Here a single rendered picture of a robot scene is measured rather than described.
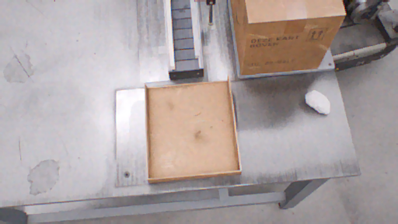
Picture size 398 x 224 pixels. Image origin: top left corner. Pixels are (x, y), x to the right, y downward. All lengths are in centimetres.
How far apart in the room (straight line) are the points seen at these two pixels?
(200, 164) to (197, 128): 11
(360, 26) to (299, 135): 111
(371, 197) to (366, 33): 82
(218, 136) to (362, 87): 130
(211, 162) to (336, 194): 104
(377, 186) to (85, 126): 146
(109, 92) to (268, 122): 50
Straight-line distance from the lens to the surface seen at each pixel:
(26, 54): 138
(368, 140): 215
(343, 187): 203
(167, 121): 114
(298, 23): 99
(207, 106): 115
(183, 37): 122
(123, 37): 131
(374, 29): 218
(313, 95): 117
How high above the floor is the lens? 189
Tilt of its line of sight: 67 degrees down
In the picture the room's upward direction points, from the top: 4 degrees counter-clockwise
